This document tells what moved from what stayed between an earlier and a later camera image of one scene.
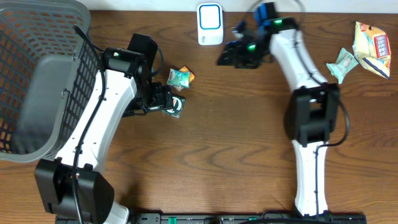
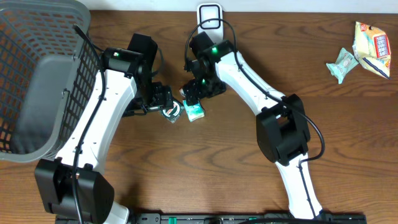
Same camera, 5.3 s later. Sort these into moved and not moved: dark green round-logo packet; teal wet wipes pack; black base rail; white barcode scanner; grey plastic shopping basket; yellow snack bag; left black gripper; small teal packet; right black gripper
Moved: dark green round-logo packet; small teal packet; right black gripper
Not moved: teal wet wipes pack; left black gripper; grey plastic shopping basket; black base rail; white barcode scanner; yellow snack bag
